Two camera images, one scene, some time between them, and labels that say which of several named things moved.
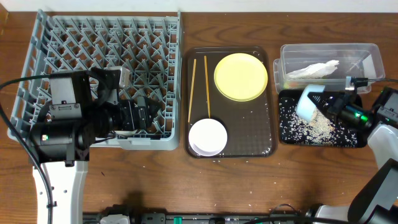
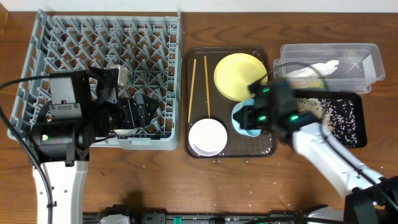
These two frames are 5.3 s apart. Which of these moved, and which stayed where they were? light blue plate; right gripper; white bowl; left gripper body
Moved: right gripper; light blue plate
Stayed: white bowl; left gripper body
